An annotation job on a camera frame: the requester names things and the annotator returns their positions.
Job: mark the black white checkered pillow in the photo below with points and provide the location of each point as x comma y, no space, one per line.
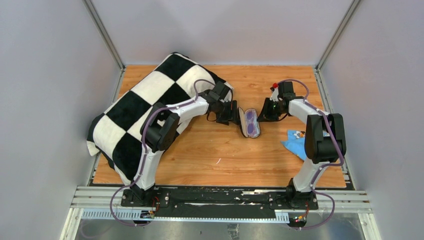
116,133

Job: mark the black glasses case beige lining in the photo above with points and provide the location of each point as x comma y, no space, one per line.
242,120

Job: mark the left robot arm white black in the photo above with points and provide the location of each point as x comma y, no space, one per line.
160,129

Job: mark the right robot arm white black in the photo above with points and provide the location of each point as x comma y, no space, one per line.
325,140

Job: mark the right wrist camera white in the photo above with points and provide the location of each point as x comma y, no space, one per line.
275,94

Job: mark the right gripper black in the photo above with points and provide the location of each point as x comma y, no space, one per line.
265,115

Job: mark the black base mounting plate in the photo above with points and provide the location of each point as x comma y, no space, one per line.
217,202

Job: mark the blue patterned cloth bag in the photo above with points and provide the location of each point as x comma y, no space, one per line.
295,143

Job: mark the pink transparent sunglasses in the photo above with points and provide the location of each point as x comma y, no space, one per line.
252,125

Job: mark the aluminium frame rail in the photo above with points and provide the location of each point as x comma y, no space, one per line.
103,203

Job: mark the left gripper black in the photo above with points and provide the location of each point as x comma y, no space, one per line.
231,114

